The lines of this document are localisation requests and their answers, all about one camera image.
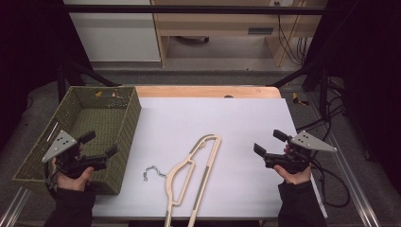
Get black hanging cables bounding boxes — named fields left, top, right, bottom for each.
left=274, top=1, right=309, bottom=66

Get white cabinet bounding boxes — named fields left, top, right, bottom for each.
left=62, top=0, right=162, bottom=62

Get person's right hand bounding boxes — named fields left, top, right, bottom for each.
left=273, top=164, right=313, bottom=185

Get wooden desk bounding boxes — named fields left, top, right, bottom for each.
left=150, top=0, right=327, bottom=68

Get black stand strut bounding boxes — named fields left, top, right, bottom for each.
left=57, top=60, right=122, bottom=102
left=269, top=60, right=331, bottom=118

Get small white strip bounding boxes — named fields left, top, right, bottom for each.
left=45, top=121, right=60, bottom=143

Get black horizontal frame bar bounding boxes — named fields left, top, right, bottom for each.
left=61, top=4, right=329, bottom=15

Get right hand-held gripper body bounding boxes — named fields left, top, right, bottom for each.
left=264, top=130, right=338, bottom=174

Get person's left hand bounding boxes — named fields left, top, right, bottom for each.
left=51, top=157, right=96, bottom=192

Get beige clothes hanger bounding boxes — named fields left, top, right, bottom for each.
left=143, top=133, right=222, bottom=227

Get green woven basket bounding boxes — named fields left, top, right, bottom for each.
left=12, top=85, right=142, bottom=196

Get aluminium rail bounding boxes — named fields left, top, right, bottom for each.
left=306, top=94, right=382, bottom=227
left=0, top=186, right=31, bottom=227

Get black floor cables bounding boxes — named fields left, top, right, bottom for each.
left=296, top=75, right=347, bottom=134

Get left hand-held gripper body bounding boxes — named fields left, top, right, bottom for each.
left=42, top=130, right=109, bottom=180

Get white table sheet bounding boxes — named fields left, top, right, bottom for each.
left=92, top=96, right=328, bottom=220

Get yellow black tape piece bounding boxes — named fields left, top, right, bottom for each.
left=291, top=92, right=310, bottom=107

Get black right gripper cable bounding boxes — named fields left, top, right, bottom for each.
left=310, top=159, right=352, bottom=209

